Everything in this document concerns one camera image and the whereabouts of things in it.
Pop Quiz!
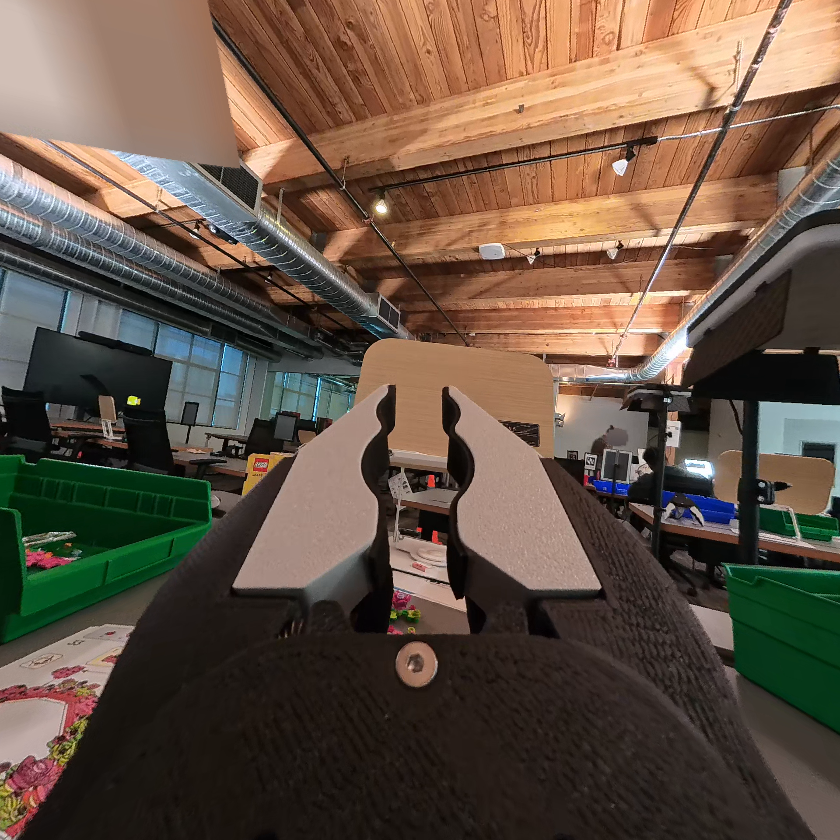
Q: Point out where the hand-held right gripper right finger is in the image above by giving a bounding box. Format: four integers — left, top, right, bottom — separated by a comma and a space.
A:
441, 385, 602, 635

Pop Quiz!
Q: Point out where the pile of small lego pieces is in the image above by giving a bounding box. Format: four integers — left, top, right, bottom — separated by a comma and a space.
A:
388, 588, 423, 635

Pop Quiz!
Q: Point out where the pink lego heart assembly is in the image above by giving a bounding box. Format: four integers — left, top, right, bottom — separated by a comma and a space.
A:
24, 530, 85, 571

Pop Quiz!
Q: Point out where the black office chair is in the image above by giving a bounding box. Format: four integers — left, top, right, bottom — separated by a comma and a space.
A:
0, 386, 55, 460
122, 408, 227, 483

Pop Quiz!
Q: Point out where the yellow lego box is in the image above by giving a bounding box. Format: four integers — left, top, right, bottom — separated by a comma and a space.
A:
241, 451, 298, 497

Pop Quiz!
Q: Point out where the silver ceiling air duct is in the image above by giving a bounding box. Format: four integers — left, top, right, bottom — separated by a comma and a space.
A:
108, 150, 403, 340
550, 155, 840, 385
0, 154, 368, 361

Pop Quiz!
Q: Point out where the raised grey desk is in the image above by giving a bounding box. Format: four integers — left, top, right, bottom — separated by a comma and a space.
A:
681, 209, 840, 403

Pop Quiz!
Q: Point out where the small green bin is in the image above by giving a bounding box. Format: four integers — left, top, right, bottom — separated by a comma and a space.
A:
760, 507, 840, 543

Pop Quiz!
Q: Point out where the green plastic bin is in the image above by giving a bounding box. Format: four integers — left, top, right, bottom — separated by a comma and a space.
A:
0, 454, 214, 644
723, 562, 840, 735

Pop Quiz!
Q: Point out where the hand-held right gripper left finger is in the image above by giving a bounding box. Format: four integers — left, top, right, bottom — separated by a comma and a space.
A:
232, 384, 397, 633

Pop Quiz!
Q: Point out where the black tripod stand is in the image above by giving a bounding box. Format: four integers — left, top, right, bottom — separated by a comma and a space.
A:
621, 385, 694, 560

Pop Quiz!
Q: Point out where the large black screen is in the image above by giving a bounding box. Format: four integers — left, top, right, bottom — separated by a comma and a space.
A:
24, 326, 173, 422

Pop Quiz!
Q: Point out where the row of blue bins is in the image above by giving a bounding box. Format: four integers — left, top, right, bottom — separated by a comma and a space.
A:
586, 480, 737, 525

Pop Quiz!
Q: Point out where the black desk leg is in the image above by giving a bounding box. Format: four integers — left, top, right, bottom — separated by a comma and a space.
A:
737, 399, 763, 567

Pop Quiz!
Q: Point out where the lego instruction booklet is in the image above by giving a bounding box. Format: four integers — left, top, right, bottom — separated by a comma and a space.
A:
0, 623, 136, 840

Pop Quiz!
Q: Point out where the small wooden curved board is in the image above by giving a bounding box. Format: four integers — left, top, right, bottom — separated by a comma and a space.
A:
713, 450, 837, 514

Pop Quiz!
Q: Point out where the wooden board with rounded corners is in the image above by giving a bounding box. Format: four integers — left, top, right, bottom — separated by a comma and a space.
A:
353, 339, 556, 461

